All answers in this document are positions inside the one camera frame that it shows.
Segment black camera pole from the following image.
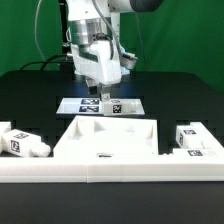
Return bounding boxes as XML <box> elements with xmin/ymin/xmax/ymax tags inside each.
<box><xmin>58</xmin><ymin>0</ymin><xmax>76</xmax><ymax>72</ymax></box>

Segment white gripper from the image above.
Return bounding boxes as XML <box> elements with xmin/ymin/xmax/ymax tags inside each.
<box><xmin>71</xmin><ymin>41</ymin><xmax>137</xmax><ymax>101</ymax></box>

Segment white U-shaped fence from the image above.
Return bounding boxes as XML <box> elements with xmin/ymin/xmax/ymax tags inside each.
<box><xmin>0</xmin><ymin>122</ymin><xmax>224</xmax><ymax>183</ymax></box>

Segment white square tabletop tray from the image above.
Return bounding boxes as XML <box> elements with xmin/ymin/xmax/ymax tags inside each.
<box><xmin>54</xmin><ymin>116</ymin><xmax>158</xmax><ymax>158</ymax></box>

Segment white thin cable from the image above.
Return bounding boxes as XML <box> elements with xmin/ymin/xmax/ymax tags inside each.
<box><xmin>34</xmin><ymin>0</ymin><xmax>48</xmax><ymax>63</ymax></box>

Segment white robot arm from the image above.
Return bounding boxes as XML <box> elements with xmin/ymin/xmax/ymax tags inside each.
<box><xmin>66</xmin><ymin>0</ymin><xmax>164</xmax><ymax>102</ymax></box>

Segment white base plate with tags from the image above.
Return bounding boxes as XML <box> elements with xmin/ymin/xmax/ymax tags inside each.
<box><xmin>57</xmin><ymin>98</ymin><xmax>145</xmax><ymax>116</ymax></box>

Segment black cables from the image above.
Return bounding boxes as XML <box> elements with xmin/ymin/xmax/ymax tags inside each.
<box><xmin>19</xmin><ymin>53</ymin><xmax>81</xmax><ymax>72</ymax></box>

